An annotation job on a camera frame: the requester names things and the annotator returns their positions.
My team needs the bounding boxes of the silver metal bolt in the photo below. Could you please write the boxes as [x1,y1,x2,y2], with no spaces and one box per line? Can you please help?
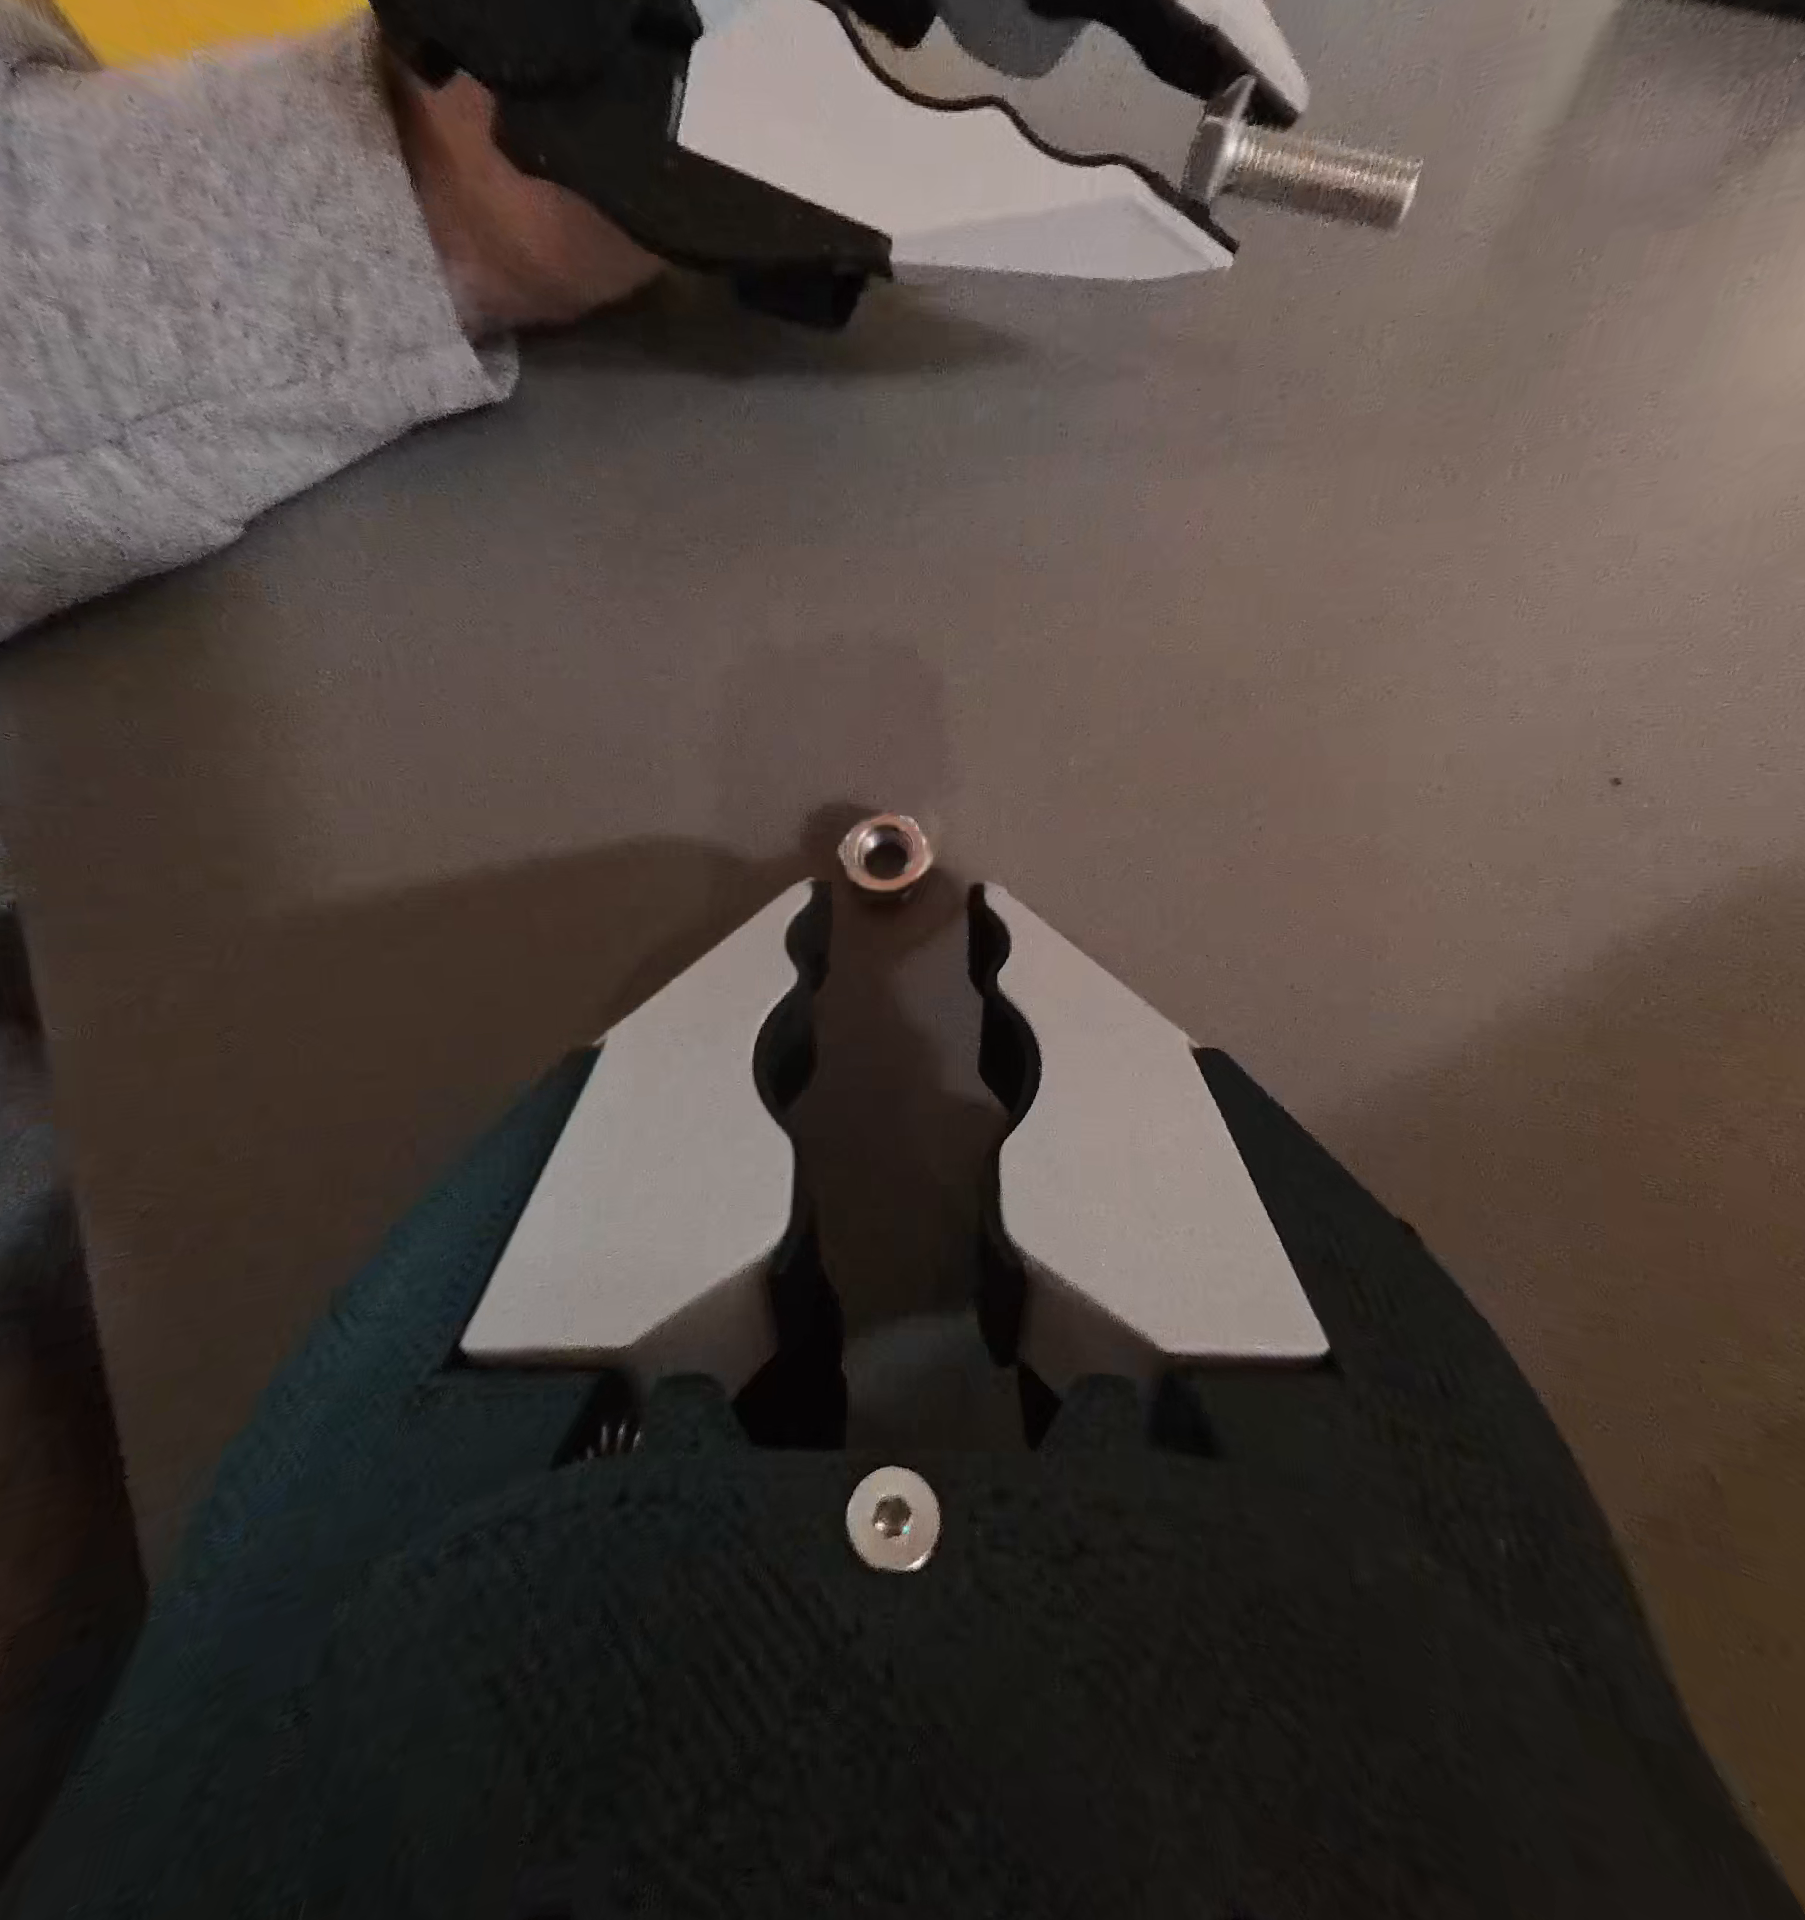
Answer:
[1183,81,1423,233]

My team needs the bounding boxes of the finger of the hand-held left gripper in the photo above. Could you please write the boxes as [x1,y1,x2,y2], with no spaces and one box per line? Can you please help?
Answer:
[1023,0,1311,128]
[676,0,1239,278]

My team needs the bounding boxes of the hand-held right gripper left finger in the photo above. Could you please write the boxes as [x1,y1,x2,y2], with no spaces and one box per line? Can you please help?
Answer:
[457,879,849,1450]

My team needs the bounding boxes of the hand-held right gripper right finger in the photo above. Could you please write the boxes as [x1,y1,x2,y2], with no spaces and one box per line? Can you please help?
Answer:
[966,882,1333,1450]

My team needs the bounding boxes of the silver metal nut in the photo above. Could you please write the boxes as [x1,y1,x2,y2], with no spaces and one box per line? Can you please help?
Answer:
[836,810,928,903]

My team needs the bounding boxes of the person's left hand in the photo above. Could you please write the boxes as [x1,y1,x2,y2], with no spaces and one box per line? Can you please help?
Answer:
[381,32,667,337]

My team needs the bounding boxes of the yellow plastic bin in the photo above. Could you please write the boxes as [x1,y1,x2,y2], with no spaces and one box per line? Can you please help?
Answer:
[54,0,381,70]

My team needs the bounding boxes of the person's left forearm grey sleeve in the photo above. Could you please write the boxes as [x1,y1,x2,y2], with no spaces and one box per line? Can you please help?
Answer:
[0,0,524,708]

